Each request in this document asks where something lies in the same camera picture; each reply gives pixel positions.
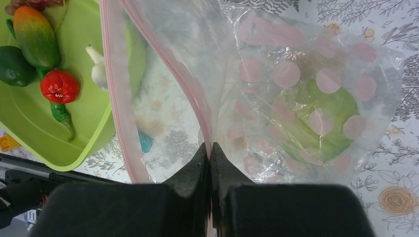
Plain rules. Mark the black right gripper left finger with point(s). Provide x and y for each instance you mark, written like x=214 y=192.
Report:
x=187 y=209

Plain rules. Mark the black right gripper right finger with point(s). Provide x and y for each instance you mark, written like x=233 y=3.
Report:
x=224 y=175

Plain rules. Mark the green cabbage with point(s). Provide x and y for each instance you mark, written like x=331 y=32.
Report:
x=311 y=121

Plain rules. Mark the clear pink zip top bag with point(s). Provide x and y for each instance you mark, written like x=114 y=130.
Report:
x=173 y=64

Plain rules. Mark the green plastic food tray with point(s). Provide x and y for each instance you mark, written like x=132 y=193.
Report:
x=25 y=114

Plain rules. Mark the teal small block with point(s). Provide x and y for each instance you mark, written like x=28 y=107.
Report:
x=146 y=141

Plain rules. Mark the floral patterned table mat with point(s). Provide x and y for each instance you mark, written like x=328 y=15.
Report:
x=386 y=182

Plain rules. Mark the green chili pepper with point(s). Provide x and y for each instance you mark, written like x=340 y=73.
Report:
x=59 y=111

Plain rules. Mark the red pepper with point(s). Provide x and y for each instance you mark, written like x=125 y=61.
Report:
x=60 y=87

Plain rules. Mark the orange small block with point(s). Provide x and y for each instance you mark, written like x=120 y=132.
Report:
x=8 y=143

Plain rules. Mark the dark green avocado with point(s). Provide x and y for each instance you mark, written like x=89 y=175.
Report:
x=14 y=68

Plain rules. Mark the red grape bunch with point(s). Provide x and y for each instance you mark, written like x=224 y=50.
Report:
x=39 y=5

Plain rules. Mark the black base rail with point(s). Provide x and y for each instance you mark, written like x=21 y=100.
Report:
x=28 y=184

